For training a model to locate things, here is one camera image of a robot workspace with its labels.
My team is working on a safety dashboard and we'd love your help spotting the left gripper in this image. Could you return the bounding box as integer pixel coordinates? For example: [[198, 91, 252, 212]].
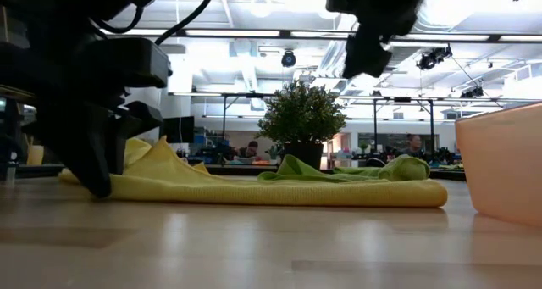
[[33, 36, 173, 199]]

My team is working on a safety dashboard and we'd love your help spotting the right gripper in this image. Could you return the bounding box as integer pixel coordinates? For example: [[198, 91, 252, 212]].
[[324, 0, 451, 81]]

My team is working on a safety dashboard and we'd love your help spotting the green microfiber towel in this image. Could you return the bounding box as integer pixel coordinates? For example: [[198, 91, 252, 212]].
[[257, 153, 432, 184]]

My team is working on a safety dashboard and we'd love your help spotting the orange plastic bin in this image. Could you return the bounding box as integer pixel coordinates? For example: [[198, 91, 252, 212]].
[[454, 101, 542, 228]]

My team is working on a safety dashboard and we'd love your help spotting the black background stand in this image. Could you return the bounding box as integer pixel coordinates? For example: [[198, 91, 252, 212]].
[[169, 92, 276, 142], [338, 96, 505, 154]]

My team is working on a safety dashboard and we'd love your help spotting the black monitor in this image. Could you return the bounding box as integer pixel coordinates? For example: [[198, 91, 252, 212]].
[[162, 115, 196, 145]]

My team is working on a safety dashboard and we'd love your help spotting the black ceiling spotlight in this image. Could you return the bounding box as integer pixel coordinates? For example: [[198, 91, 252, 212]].
[[459, 86, 485, 100], [416, 44, 454, 72]]

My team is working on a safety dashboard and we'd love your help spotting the black hanging dome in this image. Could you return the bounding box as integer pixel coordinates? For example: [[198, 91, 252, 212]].
[[280, 49, 298, 69]]

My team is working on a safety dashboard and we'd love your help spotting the pale yellow cup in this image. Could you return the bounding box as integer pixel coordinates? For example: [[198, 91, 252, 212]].
[[26, 144, 46, 167]]

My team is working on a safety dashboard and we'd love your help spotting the potted plant in black pot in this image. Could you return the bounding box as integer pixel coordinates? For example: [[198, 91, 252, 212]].
[[254, 79, 348, 171]]

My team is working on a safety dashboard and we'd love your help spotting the person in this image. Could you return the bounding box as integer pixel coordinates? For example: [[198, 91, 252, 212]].
[[400, 133, 426, 158], [233, 140, 263, 161]]

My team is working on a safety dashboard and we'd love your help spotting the small grey bottle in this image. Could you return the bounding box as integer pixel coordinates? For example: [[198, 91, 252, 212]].
[[4, 152, 19, 185]]

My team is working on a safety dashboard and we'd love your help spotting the black ceiling light rail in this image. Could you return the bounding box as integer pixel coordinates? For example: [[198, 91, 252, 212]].
[[101, 27, 542, 44]]

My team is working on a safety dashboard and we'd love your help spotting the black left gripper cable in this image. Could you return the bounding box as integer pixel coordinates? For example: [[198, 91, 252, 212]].
[[153, 0, 218, 47]]

